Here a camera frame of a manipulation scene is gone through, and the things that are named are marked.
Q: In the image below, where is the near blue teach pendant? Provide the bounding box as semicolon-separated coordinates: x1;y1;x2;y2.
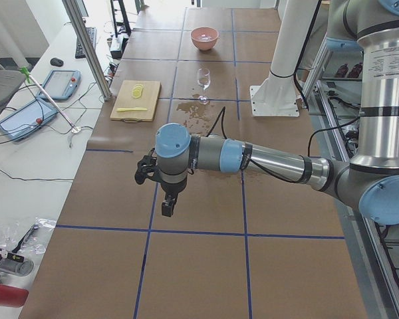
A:
0;98;58;142

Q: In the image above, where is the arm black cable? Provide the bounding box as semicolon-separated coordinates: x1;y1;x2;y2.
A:
204;106;317;183

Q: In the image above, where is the red fire extinguisher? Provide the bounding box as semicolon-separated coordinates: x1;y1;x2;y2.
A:
0;284;29;308

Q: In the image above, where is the metal rod green tip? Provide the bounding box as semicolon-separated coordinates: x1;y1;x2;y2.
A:
19;67;81;134

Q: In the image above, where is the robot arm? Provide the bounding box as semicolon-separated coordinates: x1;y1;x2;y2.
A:
135;1;399;225

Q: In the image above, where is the black keyboard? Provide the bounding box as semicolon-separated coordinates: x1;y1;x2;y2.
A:
74;26;98;60

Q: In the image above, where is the bamboo cutting board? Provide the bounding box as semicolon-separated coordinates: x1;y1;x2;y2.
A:
110;80;161;122

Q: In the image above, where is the clear wine glass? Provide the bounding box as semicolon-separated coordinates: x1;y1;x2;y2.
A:
197;68;211;104

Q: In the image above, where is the aluminium frame post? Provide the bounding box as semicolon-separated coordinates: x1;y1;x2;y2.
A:
62;0;112;101

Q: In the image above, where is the pink bowl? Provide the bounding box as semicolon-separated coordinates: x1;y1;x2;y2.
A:
190;27;219;51

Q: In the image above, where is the clear bottle yellow label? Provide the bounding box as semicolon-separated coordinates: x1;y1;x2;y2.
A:
0;249;34;276

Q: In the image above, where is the clear plastic bag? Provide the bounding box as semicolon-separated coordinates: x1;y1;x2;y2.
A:
0;217;57;257

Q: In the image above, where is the blue teach pendant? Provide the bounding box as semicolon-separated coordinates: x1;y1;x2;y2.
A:
0;98;58;142
42;70;81;101

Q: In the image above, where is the black computer mouse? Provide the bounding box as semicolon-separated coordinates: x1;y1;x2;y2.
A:
50;58;64;67

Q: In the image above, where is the grey office chair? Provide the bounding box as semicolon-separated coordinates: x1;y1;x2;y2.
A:
0;64;25;107

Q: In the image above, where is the far blue teach pendant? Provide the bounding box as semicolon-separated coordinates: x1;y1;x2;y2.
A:
42;70;81;101

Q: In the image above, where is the yellow plastic knife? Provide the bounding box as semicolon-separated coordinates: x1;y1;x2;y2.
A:
116;107;148;112

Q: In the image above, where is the white camera pole base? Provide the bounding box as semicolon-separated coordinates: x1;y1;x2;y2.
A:
250;0;320;117

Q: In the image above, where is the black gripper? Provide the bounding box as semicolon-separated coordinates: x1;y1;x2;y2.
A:
134;148;187;217

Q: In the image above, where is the clear ice cubes pile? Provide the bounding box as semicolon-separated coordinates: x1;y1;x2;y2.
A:
198;34;212;41

